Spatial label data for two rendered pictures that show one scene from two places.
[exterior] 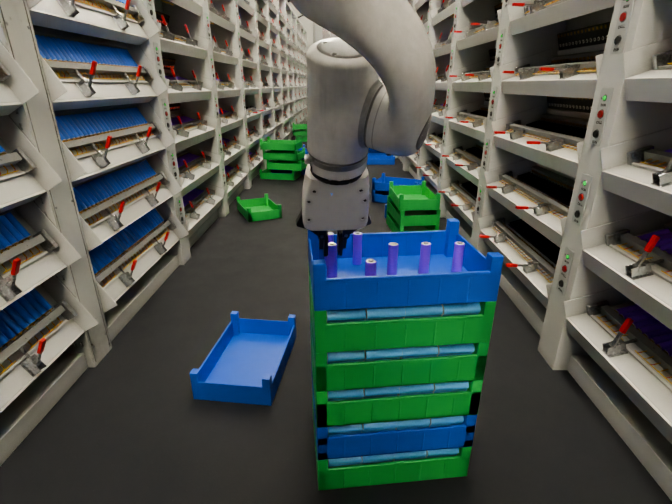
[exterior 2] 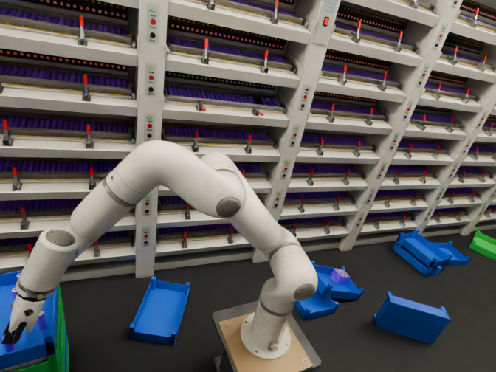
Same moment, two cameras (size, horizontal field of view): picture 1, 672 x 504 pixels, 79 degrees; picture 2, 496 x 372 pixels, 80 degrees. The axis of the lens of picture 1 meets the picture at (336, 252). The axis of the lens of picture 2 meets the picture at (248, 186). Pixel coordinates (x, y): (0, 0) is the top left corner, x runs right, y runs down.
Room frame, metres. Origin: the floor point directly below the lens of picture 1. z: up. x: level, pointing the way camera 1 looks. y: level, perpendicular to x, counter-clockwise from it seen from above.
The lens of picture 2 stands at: (0.39, 0.64, 1.28)
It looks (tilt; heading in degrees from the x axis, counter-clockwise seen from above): 27 degrees down; 243
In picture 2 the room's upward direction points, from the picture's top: 12 degrees clockwise
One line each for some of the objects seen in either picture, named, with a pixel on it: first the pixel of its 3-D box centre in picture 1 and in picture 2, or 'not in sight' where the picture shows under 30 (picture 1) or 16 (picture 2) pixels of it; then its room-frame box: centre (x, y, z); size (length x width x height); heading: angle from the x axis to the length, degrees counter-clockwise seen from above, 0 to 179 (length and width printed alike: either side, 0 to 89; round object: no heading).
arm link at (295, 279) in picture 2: not in sight; (288, 283); (-0.10, 0.10, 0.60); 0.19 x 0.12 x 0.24; 84
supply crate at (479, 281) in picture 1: (394, 258); (15, 310); (0.67, -0.10, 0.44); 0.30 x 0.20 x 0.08; 96
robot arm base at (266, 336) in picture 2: not in sight; (270, 318); (-0.10, 0.06, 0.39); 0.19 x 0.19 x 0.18
